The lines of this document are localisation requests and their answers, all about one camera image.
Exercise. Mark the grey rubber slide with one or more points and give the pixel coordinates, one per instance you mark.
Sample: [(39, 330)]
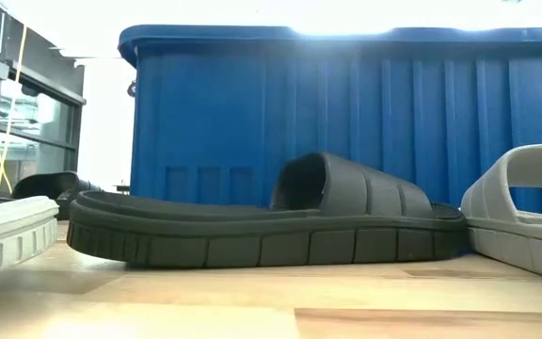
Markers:
[(492, 198), (7, 235)]

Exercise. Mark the blue plastic bin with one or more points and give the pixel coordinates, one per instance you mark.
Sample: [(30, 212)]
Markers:
[(214, 117)]

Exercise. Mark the small dark round device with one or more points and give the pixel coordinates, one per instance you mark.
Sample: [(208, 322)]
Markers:
[(131, 88)]

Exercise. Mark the dark framed glass partition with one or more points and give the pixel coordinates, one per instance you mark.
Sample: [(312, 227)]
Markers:
[(74, 136)]

